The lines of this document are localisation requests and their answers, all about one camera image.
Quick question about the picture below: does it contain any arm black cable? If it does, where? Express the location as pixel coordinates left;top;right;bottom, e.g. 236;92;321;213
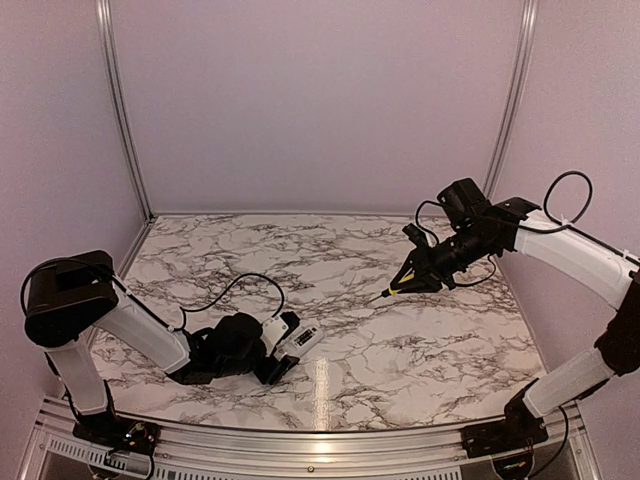
174;272;287;331
543;171;594;229

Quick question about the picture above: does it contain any yellow screwdriver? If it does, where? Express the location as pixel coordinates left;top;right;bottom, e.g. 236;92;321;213
371;269;415;302

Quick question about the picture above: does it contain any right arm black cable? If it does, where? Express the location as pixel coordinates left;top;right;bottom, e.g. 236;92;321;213
543;171;594;229

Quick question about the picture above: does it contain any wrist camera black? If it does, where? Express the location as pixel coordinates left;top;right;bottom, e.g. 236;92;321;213
274;311;300;345
402;224;430;250

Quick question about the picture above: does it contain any left aluminium frame post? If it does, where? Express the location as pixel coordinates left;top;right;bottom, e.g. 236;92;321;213
95;0;154;223

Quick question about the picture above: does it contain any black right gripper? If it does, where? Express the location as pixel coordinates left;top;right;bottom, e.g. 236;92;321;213
391;225;499;292

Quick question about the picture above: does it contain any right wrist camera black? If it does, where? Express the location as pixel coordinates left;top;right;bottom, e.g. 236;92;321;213
402;224;430;250

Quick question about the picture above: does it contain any white remote control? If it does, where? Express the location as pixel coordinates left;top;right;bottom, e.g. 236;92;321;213
277;325;324;359

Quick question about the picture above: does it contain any aluminium frame post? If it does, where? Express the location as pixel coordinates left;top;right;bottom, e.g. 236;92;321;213
95;0;154;223
483;0;540;198

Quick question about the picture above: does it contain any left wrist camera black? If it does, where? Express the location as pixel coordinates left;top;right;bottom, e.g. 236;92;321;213
274;311;300;345

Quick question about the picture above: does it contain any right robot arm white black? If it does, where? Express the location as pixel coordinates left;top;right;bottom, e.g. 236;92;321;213
382;178;639;458

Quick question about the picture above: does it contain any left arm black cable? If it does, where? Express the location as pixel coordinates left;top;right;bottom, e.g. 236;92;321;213
174;272;287;331

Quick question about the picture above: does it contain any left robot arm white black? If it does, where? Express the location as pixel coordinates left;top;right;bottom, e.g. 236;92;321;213
20;250;300;454

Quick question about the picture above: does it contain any front aluminium rail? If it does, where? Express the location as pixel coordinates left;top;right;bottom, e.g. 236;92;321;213
29;399;601;480

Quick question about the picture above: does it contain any right aluminium frame post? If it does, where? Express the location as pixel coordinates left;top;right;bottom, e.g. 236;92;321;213
483;0;540;198

